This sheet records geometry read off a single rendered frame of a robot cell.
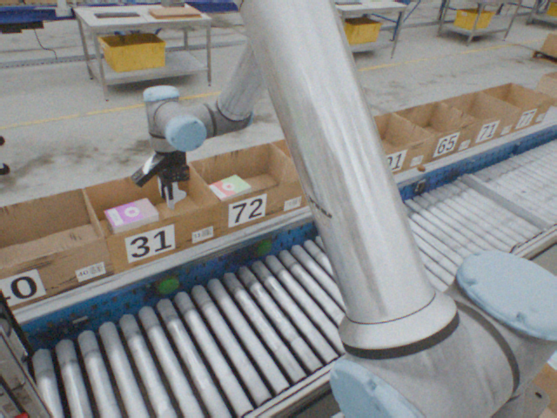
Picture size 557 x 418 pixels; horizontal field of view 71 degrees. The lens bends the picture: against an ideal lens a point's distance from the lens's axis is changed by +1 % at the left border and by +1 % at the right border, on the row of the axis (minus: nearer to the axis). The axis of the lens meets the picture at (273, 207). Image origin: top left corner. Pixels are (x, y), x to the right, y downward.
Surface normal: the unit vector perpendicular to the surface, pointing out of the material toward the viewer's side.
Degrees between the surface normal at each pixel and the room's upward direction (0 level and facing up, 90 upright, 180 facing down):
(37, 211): 90
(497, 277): 4
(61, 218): 90
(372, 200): 51
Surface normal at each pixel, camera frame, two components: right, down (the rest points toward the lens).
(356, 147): 0.20, -0.01
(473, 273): 0.08, -0.82
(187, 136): 0.47, 0.58
